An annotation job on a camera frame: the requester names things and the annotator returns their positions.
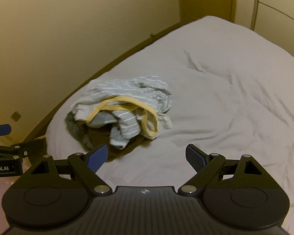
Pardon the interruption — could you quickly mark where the striped blue t-shirt yellow collar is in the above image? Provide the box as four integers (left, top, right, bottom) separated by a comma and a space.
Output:
65, 75, 172, 150

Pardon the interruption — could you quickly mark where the dark brown garment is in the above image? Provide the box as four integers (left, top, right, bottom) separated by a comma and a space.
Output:
65, 112, 145, 162

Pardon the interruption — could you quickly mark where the white wardrobe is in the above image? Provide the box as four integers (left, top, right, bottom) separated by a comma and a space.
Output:
233, 0, 294, 57

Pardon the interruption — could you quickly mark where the wall socket plate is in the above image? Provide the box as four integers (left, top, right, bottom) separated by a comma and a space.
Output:
11, 111, 21, 121

